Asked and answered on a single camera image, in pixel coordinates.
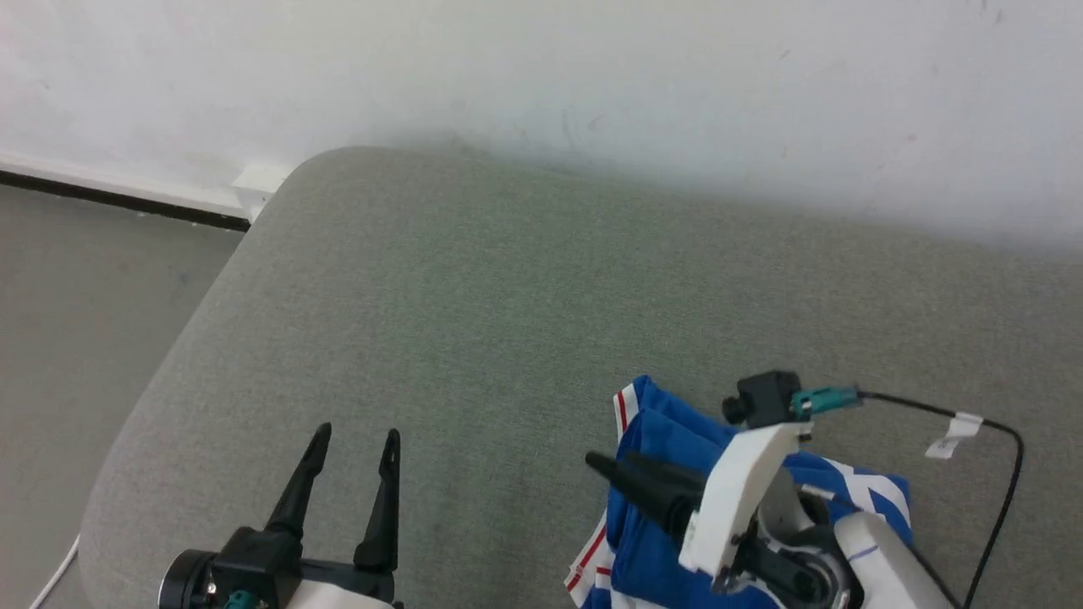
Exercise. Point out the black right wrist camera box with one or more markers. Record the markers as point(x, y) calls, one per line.
point(761, 397)

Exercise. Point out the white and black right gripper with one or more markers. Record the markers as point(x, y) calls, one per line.
point(736, 499)

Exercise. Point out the blue garment with white red trim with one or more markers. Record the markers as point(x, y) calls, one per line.
point(660, 524)

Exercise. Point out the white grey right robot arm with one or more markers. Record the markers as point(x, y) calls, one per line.
point(888, 567)

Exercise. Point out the white and black wall baseboard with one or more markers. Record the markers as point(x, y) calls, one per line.
point(127, 190)

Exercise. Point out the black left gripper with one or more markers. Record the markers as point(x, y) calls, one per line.
point(245, 571)

